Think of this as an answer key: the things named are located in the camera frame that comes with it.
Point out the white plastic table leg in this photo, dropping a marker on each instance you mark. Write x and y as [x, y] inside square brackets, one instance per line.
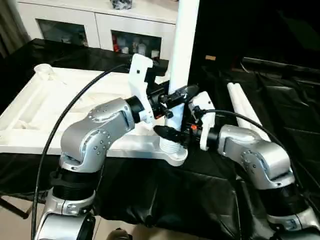
[250, 105]
[240, 105]
[185, 37]

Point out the white plastic table top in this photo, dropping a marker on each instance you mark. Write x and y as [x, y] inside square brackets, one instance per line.
[50, 112]

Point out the small tan label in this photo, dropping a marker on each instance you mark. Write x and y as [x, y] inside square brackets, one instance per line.
[210, 58]

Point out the small white cup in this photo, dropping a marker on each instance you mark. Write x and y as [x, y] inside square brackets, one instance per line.
[155, 54]

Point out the long black bar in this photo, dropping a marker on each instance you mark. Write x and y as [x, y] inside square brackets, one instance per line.
[280, 65]

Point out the large dark screen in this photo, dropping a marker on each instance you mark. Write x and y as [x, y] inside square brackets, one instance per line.
[262, 25]

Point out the black glossy mat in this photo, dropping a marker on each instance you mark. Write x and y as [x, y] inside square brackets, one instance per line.
[287, 112]

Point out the white glass-door cabinet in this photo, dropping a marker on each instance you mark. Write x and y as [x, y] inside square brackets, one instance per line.
[100, 22]

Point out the dark bag of parts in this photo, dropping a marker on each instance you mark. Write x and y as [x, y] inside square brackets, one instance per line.
[122, 4]

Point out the grey-brown curtain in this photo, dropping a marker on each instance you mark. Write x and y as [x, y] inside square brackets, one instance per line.
[12, 25]

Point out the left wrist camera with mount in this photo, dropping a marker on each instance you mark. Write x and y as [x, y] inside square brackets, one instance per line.
[138, 75]

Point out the metal table frame bar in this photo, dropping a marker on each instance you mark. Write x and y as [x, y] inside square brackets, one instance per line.
[15, 207]

